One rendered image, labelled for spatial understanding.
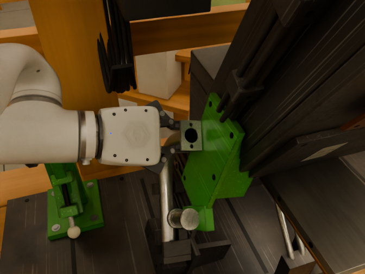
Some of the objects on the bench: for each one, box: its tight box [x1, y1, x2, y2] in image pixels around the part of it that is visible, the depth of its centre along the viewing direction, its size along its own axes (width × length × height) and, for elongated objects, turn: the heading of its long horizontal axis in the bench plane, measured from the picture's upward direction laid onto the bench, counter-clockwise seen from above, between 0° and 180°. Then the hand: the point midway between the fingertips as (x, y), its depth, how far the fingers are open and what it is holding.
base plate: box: [0, 151, 365, 274], centre depth 82 cm, size 42×110×2 cm, turn 108°
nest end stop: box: [156, 254, 191, 264], centre depth 66 cm, size 4×7×6 cm, turn 108°
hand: (182, 137), depth 58 cm, fingers closed on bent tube, 3 cm apart
